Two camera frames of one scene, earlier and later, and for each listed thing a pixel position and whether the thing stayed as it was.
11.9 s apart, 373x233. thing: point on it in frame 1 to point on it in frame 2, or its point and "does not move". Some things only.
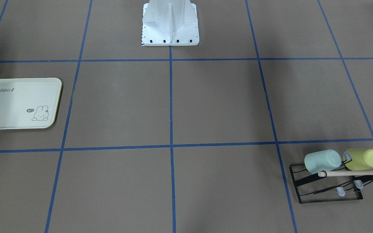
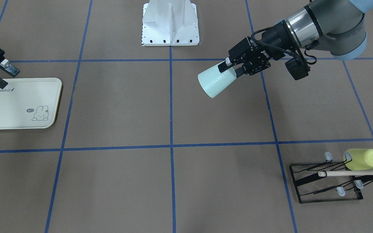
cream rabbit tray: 19,103 does not move
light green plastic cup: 326,160 to 212,81
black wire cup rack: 340,184 does not move
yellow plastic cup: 359,159 does not move
